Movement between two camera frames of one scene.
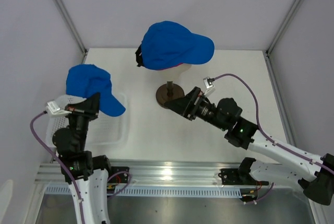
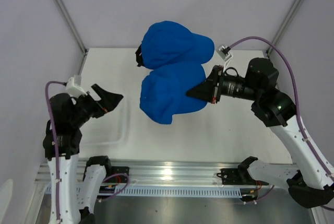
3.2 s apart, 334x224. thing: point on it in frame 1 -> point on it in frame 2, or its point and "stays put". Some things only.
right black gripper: [186, 106] -> [207, 90]
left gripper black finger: [88, 108] -> [109, 101]
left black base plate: [119, 178] stays put
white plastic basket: [105, 130] stays put
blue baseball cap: [85, 80] -> [164, 92]
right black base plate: [235, 177] stays put
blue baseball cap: [167, 44] stays put
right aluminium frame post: [284, 23] stays put
